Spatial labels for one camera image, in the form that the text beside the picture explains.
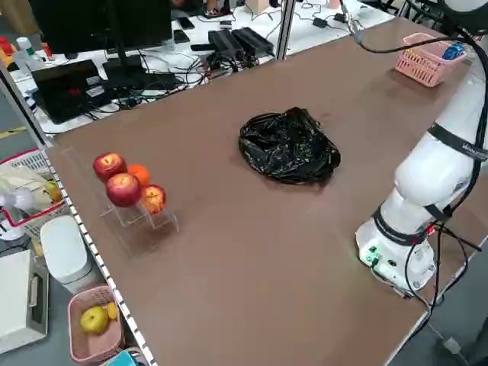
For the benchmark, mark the teal plastic item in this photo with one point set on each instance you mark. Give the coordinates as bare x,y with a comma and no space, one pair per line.
124,358

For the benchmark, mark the pink plastic snack basket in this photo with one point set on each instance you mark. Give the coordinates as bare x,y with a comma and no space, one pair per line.
419,66

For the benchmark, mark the yellow-red mottled apple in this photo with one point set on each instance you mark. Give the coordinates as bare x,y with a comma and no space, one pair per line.
154,199

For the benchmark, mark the black monitor stand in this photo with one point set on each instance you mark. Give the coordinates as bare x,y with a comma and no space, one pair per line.
124,70

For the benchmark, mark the black power supply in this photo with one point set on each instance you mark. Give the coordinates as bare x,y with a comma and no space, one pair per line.
225,42
253,40

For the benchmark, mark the white desk fan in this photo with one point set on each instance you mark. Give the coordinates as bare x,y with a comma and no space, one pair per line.
17,198

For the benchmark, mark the small yellow fruit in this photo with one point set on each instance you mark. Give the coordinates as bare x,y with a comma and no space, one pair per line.
111,310

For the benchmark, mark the perforated metal table rail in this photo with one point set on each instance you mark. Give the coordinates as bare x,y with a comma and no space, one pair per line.
99,263

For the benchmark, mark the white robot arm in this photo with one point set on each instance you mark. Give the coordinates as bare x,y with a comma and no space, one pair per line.
431,179

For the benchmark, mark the pink plastic fruit basket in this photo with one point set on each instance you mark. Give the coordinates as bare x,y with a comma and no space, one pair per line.
95,347

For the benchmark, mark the red toy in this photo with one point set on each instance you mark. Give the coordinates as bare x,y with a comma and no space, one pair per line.
5,49

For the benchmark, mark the white waste bin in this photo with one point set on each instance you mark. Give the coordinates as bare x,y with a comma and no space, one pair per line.
65,251

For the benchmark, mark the black phone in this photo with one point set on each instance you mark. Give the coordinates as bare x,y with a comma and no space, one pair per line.
181,36
187,23

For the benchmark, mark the small yellow-green fruit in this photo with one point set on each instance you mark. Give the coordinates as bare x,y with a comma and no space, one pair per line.
54,191

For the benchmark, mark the red apple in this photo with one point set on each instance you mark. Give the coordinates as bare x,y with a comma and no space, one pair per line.
110,167
122,189

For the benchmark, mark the aluminium frame post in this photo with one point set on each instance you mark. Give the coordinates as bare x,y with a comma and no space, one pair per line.
286,26
23,103

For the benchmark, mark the black plastic bag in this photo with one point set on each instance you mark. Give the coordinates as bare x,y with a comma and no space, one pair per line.
289,152

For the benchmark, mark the black monitor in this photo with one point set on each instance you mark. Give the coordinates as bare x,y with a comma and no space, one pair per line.
76,23

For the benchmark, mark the beige cloth bag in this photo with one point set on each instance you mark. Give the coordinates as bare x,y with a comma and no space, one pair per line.
23,183

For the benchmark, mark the black power adapter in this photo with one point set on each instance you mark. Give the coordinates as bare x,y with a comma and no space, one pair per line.
340,17
321,22

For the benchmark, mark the white box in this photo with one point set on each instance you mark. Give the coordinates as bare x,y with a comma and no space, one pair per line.
15,301

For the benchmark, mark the clear white-capped bottle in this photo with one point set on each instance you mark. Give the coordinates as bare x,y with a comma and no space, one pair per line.
26,53

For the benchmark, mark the clear acrylic fruit stand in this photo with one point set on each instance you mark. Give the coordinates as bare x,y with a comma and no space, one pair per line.
164,225

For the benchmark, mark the black laptop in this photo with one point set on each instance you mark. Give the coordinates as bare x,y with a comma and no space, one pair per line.
65,91

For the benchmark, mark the orange fruit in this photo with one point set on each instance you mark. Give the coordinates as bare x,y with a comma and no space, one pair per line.
142,174

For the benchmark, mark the grey floor plug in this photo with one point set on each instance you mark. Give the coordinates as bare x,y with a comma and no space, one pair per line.
451,345

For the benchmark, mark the blue cookie box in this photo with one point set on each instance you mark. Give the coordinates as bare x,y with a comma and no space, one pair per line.
453,51

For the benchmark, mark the white red-rimmed basket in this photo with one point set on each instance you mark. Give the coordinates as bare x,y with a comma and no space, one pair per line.
34,219

